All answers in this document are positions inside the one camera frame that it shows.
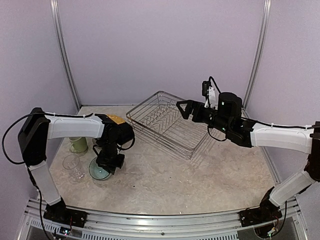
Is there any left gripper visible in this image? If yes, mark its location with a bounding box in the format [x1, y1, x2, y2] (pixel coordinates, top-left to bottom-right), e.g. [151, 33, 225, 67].
[96, 139, 125, 174]

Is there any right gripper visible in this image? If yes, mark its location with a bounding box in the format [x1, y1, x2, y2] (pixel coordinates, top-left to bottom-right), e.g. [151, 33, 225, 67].
[176, 99, 232, 135]

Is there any pale green mug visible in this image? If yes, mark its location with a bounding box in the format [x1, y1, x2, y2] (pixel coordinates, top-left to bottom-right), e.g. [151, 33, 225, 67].
[69, 137, 88, 154]

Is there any clear glass cup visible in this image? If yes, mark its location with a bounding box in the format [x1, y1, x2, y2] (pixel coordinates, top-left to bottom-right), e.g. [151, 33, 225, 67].
[62, 154, 85, 180]

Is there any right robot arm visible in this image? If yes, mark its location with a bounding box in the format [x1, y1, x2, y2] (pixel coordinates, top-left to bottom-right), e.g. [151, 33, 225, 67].
[176, 92, 320, 227]

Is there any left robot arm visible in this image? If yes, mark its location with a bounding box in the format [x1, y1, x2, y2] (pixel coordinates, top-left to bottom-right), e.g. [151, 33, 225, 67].
[17, 107, 135, 226]

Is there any metal wire dish rack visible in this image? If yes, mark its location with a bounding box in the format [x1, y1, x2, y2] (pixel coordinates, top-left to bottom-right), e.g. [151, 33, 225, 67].
[126, 90, 210, 160]

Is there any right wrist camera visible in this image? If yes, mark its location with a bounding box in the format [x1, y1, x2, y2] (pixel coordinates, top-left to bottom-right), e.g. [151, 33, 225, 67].
[201, 76, 221, 109]

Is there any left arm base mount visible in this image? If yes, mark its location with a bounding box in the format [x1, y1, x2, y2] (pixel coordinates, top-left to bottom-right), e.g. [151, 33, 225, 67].
[43, 208, 88, 228]

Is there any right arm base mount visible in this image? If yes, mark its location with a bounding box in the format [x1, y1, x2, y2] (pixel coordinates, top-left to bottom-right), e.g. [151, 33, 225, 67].
[238, 207, 283, 227]

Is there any right aluminium corner post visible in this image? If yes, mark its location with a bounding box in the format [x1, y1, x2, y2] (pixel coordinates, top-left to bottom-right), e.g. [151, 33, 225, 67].
[243, 0, 272, 110]

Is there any aluminium corner post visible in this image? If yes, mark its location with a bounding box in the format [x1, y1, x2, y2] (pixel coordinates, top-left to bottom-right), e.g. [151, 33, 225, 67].
[49, 0, 82, 111]
[243, 0, 272, 110]

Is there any aluminium front rail frame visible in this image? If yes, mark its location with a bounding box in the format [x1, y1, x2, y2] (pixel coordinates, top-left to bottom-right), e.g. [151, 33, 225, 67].
[15, 198, 309, 240]

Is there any left aluminium corner post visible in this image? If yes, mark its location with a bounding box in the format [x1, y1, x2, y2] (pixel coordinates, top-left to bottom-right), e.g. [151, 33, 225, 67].
[49, 0, 82, 111]

